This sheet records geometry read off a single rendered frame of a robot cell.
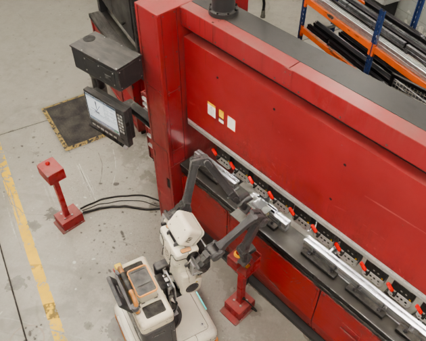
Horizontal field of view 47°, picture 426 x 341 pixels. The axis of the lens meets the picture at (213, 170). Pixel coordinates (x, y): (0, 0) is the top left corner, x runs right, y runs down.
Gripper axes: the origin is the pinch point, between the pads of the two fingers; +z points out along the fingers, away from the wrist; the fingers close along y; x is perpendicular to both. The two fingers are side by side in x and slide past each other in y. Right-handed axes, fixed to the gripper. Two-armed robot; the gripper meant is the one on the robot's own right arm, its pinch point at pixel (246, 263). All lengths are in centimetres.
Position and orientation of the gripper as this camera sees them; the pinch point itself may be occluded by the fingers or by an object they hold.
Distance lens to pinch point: 368.5
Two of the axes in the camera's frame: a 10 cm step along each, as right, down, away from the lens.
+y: 6.8, -6.7, 2.8
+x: -7.1, -5.1, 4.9
